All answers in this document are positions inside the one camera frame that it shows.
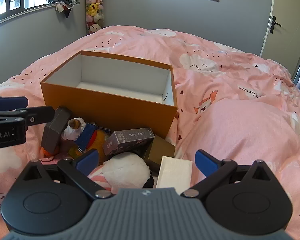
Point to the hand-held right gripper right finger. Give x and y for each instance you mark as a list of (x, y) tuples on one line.
[(206, 163)]

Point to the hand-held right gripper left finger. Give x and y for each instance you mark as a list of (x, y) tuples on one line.
[(87, 161)]

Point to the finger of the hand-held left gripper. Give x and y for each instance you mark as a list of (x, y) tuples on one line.
[(11, 102), (40, 115)]

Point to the grey square box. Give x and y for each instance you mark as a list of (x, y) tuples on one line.
[(52, 132)]

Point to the lilac cloth bag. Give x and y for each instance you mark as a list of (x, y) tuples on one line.
[(127, 170)]

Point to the orange cardboard box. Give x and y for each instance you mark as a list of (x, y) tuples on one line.
[(102, 105)]

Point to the orange plush toy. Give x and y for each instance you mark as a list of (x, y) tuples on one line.
[(100, 140)]

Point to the doll in blue white outfit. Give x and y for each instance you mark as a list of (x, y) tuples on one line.
[(75, 131)]

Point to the white rectangular box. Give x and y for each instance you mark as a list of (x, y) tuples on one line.
[(173, 172)]

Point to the orange crocheted toy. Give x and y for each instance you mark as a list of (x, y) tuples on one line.
[(48, 153)]

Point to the pink printed blanket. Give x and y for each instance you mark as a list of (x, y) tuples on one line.
[(240, 130)]

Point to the olive brown box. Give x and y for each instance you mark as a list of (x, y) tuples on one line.
[(160, 147)]

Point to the pile of clothes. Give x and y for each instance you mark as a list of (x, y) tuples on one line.
[(62, 0)]

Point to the pile of small toys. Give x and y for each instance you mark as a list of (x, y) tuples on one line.
[(94, 7)]

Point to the white door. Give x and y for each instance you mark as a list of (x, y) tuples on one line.
[(287, 30)]

